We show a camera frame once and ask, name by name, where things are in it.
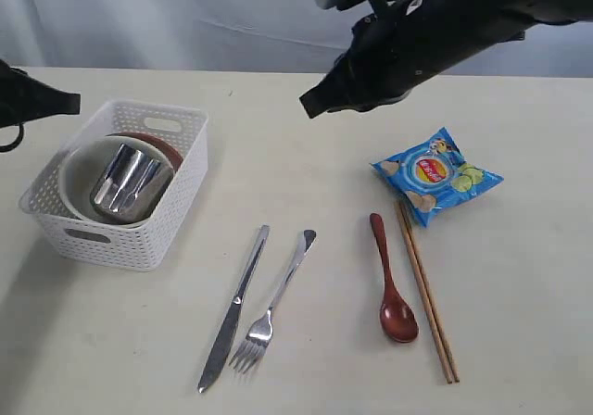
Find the brown wooden spoon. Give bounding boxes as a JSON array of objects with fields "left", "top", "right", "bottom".
[{"left": 370, "top": 213, "right": 419, "bottom": 344}]

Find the steel spoon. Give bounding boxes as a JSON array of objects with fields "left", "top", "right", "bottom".
[{"left": 229, "top": 229, "right": 317, "bottom": 374}]

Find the white woven plastic basket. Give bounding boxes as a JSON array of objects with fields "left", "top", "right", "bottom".
[{"left": 19, "top": 99, "right": 208, "bottom": 271}]

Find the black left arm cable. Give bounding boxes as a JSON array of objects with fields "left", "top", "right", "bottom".
[{"left": 0, "top": 122, "right": 25, "bottom": 153}]

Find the brown wooden chopstick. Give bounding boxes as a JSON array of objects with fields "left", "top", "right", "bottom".
[
  {"left": 398, "top": 200, "right": 461, "bottom": 384},
  {"left": 394, "top": 202, "right": 454, "bottom": 384}
]

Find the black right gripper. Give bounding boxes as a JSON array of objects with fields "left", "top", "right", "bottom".
[{"left": 299, "top": 0, "right": 592, "bottom": 119}]

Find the blue potato chips bag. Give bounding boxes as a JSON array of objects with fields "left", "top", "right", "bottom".
[{"left": 372, "top": 128, "right": 503, "bottom": 227}]

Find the steel fork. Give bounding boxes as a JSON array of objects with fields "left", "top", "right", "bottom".
[{"left": 196, "top": 225, "right": 270, "bottom": 394}]

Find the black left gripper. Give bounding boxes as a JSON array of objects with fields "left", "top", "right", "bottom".
[{"left": 1, "top": 60, "right": 82, "bottom": 128}]

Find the shiny steel cup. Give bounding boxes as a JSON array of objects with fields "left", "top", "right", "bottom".
[{"left": 89, "top": 143, "right": 174, "bottom": 225}]

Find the brown ceramic plate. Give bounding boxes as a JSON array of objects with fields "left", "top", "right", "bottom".
[{"left": 111, "top": 132, "right": 183, "bottom": 172}]

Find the white ceramic bowl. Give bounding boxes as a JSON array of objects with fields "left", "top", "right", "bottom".
[{"left": 58, "top": 135, "right": 169, "bottom": 228}]

